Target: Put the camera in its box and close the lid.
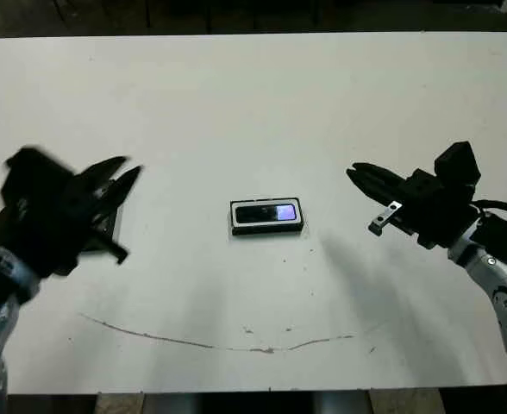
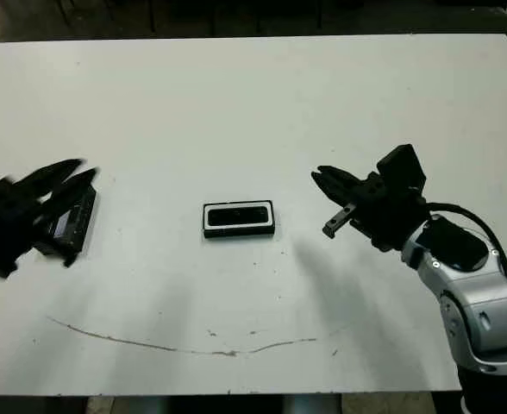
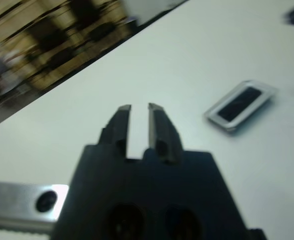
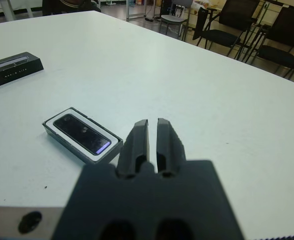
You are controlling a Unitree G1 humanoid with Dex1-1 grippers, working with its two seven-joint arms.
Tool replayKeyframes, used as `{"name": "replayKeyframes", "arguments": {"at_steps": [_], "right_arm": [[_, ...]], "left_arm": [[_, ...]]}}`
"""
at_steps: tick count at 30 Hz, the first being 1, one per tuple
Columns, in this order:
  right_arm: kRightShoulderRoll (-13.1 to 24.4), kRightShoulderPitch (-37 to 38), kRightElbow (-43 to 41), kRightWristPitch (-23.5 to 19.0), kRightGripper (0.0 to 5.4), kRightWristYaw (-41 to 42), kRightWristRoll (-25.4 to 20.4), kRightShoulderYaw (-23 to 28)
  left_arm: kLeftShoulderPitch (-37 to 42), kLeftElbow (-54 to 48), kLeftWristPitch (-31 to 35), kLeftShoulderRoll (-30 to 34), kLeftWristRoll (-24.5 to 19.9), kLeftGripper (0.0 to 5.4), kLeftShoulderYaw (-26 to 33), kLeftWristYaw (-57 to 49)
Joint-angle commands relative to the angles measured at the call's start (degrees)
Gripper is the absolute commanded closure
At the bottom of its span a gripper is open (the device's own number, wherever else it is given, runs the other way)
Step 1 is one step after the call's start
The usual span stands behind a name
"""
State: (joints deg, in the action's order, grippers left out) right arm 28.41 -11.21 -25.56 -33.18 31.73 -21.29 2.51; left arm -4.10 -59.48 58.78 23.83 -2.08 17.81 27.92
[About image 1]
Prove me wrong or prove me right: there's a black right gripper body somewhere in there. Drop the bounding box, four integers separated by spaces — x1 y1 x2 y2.
367 166 482 251

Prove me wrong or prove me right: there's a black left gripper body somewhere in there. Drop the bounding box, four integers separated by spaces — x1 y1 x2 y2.
0 170 132 278

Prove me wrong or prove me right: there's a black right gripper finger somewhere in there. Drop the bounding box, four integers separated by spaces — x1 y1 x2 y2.
350 161 411 191
346 168 405 205

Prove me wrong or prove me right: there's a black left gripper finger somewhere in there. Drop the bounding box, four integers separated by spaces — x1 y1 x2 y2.
104 165 145 208
78 155 131 187

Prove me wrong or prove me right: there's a black box lid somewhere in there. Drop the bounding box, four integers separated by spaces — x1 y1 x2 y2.
83 200 127 256

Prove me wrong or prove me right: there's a slim black bar camera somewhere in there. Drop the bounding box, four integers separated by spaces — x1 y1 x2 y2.
235 204 298 223

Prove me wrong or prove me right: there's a black box with white insert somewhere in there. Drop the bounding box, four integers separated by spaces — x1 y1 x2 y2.
228 197 307 238

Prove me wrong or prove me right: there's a grey robot right leg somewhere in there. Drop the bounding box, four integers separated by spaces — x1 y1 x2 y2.
312 392 373 414

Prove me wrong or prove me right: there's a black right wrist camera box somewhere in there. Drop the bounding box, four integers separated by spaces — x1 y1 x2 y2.
433 141 483 187

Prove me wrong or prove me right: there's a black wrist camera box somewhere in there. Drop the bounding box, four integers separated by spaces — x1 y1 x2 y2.
433 141 483 187
1 147 74 212

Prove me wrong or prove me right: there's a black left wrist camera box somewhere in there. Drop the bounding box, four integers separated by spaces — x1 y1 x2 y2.
1 147 74 212

